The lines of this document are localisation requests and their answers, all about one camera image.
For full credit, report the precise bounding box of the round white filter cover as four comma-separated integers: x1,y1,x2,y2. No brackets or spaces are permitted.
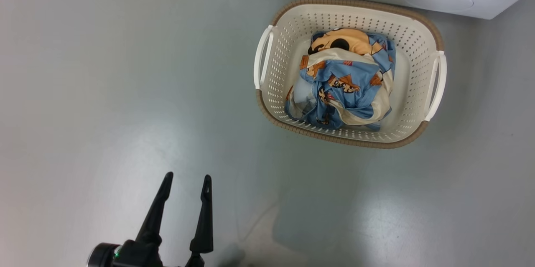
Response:
405,0,474,13

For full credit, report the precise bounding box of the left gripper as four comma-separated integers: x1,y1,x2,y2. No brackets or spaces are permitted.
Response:
111,171,214,267

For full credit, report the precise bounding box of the cream perforated laundry basket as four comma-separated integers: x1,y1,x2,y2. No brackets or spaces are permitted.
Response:
253,0,447,150

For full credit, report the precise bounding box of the blue cartoon print pajama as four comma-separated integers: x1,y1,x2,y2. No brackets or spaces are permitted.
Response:
285,31,397,131

